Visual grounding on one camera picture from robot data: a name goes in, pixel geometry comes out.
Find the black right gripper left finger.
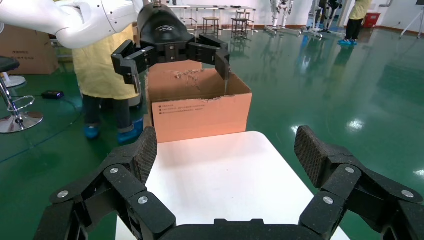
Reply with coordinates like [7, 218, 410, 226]
[33, 126, 177, 240]

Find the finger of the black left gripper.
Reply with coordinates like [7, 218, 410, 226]
[186, 33, 232, 90]
[110, 39, 159, 95]

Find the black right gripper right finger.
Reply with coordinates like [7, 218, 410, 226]
[294, 125, 424, 240]

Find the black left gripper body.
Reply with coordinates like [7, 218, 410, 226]
[136, 3, 197, 64]

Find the big open cardboard box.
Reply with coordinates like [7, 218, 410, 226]
[144, 60, 253, 144]

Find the large closed cardboard box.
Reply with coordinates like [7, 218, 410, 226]
[0, 24, 60, 76]

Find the metal stool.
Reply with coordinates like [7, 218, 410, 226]
[230, 17, 250, 38]
[202, 16, 222, 36]

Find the person in yellow gown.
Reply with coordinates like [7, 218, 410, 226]
[337, 0, 374, 47]
[72, 23, 146, 145]

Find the long white table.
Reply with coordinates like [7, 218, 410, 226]
[167, 3, 258, 34]

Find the white humanoid robot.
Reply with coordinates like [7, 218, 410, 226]
[264, 0, 293, 35]

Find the black power adapter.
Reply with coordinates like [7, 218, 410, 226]
[41, 90, 65, 101]

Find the white round stand base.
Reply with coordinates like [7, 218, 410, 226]
[0, 74, 27, 89]

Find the dark humanoid robot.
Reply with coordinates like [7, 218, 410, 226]
[309, 0, 344, 34]

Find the chrome stool with black seat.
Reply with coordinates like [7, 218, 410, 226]
[0, 56, 45, 134]

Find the red bin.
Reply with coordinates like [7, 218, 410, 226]
[362, 12, 382, 29]

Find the white tripod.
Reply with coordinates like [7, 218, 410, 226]
[399, 9, 424, 40]

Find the blue floor cable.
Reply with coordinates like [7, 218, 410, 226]
[0, 96, 84, 165]

